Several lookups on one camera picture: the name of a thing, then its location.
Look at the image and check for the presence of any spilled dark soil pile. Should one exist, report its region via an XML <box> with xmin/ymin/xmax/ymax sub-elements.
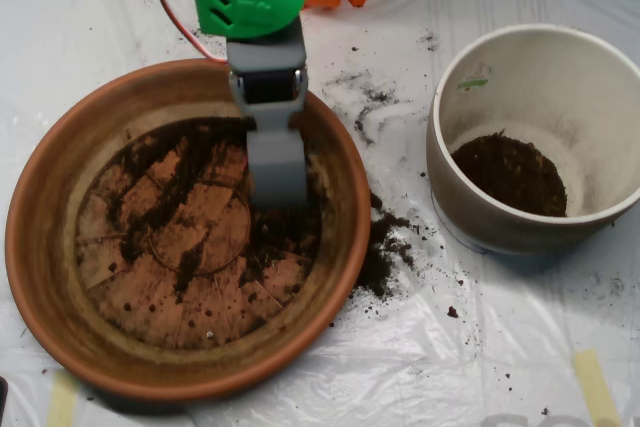
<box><xmin>352</xmin><ymin>191</ymin><xmax>416</xmax><ymax>301</ymax></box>

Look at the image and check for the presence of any white ceramic pot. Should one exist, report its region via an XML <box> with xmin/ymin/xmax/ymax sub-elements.
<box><xmin>426</xmin><ymin>22</ymin><xmax>640</xmax><ymax>256</ymax></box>

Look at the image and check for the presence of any terracotta plant saucer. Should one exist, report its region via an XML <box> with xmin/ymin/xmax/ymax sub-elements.
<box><xmin>4</xmin><ymin>57</ymin><xmax>372</xmax><ymax>403</ymax></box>

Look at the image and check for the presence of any green label sticker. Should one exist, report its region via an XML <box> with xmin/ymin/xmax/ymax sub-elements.
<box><xmin>457</xmin><ymin>61</ymin><xmax>494</xmax><ymax>93</ymax></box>

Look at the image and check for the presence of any white plastic cover sheet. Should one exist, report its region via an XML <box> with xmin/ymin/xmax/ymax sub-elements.
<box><xmin>0</xmin><ymin>0</ymin><xmax>640</xmax><ymax>427</ymax></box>

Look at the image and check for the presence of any beige masking tape strip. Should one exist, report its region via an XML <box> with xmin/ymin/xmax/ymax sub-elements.
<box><xmin>572</xmin><ymin>349</ymin><xmax>624</xmax><ymax>427</ymax></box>
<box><xmin>45</xmin><ymin>370</ymin><xmax>80</xmax><ymax>427</ymax></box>

